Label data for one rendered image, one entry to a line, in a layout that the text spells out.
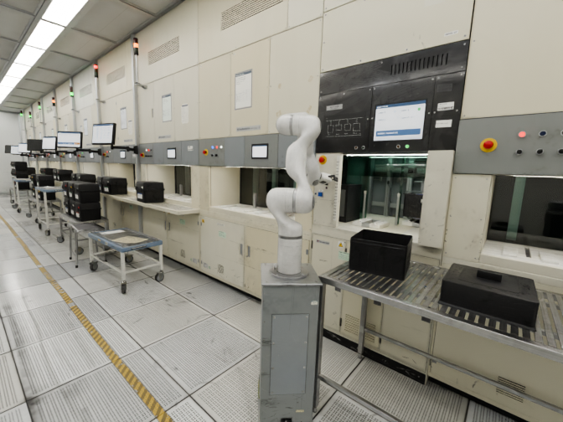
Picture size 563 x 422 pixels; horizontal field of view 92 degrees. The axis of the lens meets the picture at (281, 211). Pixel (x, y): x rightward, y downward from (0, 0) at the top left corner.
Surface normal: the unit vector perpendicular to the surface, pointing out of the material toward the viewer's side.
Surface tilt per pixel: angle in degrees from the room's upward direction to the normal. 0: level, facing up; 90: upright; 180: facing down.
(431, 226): 90
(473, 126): 90
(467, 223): 90
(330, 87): 90
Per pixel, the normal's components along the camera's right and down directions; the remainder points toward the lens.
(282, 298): 0.08, 0.15
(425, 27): -0.65, 0.12
